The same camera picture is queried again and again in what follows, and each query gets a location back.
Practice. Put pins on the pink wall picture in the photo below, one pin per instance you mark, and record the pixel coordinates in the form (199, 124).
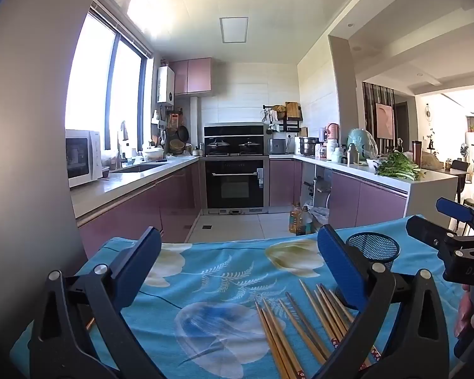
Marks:
(384, 120)

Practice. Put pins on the ceiling light panel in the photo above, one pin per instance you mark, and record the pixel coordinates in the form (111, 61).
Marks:
(234, 29)

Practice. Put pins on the gold smartphone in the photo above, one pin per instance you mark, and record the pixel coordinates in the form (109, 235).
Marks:
(89, 323)

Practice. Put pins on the dark travel tumbler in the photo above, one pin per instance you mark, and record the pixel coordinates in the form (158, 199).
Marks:
(417, 152)

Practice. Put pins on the white wall water heater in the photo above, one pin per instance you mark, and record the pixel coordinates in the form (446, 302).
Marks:
(166, 87)

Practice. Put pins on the blue floral tablecloth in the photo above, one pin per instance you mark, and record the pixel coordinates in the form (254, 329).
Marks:
(221, 284)

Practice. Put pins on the pink electric kettle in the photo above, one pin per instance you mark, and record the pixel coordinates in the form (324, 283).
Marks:
(332, 132)

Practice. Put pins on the steel kitchen faucet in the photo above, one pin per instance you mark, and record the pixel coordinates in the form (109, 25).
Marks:
(120, 154)

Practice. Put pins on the woven bamboo basket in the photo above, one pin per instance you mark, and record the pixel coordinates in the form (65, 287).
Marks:
(177, 147)

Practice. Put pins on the white plastic bag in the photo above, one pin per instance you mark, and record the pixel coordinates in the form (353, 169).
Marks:
(320, 216)

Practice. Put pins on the kitchen window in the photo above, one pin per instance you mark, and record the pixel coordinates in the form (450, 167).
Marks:
(91, 79)

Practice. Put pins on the dark slatted partition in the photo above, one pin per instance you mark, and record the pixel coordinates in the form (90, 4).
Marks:
(369, 102)

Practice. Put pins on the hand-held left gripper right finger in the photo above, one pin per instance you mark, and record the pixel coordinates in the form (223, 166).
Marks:
(339, 264)

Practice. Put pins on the bunch of wooden chopsticks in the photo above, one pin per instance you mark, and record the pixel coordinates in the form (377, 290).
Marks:
(274, 335)

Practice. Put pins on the dining table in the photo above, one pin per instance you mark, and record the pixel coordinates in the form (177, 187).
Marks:
(456, 171)

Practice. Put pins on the kitchen sink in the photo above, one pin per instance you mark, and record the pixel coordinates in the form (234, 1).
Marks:
(142, 167)

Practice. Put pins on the green leafy vegetables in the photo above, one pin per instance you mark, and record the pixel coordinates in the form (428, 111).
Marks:
(399, 167)

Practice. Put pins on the pink base cabinets with gap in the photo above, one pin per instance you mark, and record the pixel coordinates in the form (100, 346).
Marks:
(363, 201)

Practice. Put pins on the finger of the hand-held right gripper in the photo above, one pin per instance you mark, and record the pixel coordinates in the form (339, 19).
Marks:
(426, 233)
(454, 209)

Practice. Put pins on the pink base cabinets long run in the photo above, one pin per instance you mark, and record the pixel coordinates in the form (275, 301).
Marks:
(142, 209)

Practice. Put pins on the wall clock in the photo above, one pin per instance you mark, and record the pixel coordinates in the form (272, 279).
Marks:
(428, 112)

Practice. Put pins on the black mesh utensil holder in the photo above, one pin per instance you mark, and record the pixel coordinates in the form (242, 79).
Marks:
(373, 244)

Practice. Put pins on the yellow cooking oil bottle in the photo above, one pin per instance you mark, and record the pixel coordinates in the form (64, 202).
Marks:
(294, 219)
(306, 223)

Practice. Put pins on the pink wall cabinets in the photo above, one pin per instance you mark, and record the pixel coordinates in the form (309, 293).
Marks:
(191, 77)

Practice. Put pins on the white microwave oven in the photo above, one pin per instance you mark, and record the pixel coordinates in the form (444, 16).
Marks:
(83, 158)

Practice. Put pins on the person's right hand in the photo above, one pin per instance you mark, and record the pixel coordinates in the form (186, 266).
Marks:
(464, 312)

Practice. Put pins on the black integrated stove oven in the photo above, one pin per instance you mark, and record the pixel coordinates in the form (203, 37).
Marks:
(235, 185)

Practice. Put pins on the white kitchen countertop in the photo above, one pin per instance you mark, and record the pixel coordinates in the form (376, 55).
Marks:
(114, 183)

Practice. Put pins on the mint green appliance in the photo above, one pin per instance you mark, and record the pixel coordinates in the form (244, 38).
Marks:
(363, 142)

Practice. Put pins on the black lidded pan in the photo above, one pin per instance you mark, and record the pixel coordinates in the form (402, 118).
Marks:
(249, 145)
(218, 145)

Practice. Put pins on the white casserole pot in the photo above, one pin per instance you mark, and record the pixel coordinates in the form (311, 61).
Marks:
(154, 155)

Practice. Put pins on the hanging black frying pan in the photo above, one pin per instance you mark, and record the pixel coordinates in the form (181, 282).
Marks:
(183, 133)

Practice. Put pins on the wooden cutting board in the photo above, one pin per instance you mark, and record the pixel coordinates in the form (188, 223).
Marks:
(294, 111)

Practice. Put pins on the steel stock pot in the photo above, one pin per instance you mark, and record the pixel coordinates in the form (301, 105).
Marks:
(309, 147)

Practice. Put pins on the black wall rack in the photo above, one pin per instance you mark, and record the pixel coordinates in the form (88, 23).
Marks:
(290, 125)

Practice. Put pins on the steel thermos bottle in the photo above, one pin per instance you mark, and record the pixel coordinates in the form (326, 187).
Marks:
(353, 154)

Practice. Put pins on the grey refrigerator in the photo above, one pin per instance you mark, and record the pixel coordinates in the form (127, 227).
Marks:
(27, 166)

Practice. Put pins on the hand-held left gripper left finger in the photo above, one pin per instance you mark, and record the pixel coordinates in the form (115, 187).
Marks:
(138, 260)

